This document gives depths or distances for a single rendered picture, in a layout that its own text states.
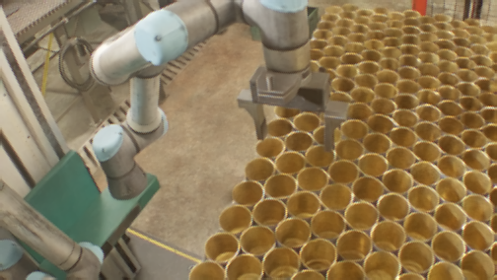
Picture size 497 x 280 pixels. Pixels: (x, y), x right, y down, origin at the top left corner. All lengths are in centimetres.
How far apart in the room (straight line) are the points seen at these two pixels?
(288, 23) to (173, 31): 16
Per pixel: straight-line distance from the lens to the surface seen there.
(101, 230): 131
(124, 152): 125
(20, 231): 87
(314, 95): 63
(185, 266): 179
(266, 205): 80
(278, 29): 57
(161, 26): 54
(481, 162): 96
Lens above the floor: 180
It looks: 41 degrees down
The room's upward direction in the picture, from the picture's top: 10 degrees counter-clockwise
